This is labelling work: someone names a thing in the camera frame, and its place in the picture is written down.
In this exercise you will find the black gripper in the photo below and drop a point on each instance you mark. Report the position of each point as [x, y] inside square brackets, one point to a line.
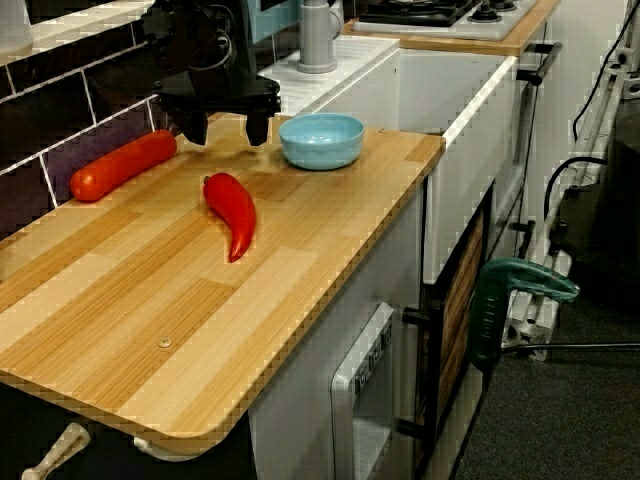
[220, 92]

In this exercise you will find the red toy chili pepper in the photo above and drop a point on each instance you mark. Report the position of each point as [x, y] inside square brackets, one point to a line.
[235, 210]

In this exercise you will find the light blue bowl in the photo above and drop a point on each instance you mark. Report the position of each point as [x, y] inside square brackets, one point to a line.
[320, 150]

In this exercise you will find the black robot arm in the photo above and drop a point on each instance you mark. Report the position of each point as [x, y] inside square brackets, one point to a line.
[200, 35]

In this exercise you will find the orange-red toy sausage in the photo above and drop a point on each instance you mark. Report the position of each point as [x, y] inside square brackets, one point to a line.
[125, 162]

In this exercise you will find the teal plastic bin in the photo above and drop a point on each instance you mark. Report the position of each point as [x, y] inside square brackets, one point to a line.
[275, 25]

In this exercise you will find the grey curved faucet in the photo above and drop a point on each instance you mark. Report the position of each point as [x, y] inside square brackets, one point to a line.
[315, 40]

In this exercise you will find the dark tiled backsplash with shelf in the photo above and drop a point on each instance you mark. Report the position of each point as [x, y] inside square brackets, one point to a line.
[60, 90]

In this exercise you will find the white toy kitchen cabinet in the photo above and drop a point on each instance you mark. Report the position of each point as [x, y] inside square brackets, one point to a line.
[450, 100]

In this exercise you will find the toy stove top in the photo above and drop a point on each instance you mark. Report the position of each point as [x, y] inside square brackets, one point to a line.
[495, 27]

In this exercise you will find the grey toy dishwasher door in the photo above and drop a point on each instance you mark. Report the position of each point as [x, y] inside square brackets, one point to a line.
[345, 400]

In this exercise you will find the wood slat cabinet door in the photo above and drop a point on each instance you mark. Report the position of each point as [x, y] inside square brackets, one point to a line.
[460, 310]

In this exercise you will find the cream rounded hook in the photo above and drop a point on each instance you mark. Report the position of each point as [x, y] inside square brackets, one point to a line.
[165, 450]

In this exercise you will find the cream peg hook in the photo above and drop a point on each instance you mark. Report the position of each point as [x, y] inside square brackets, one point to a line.
[60, 447]

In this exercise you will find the black bulky equipment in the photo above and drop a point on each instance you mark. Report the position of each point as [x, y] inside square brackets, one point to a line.
[620, 200]

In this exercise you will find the black metal rod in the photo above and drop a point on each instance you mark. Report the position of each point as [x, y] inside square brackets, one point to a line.
[575, 346]

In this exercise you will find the aluminium frame rail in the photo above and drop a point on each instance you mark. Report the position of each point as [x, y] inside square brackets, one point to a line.
[525, 332]

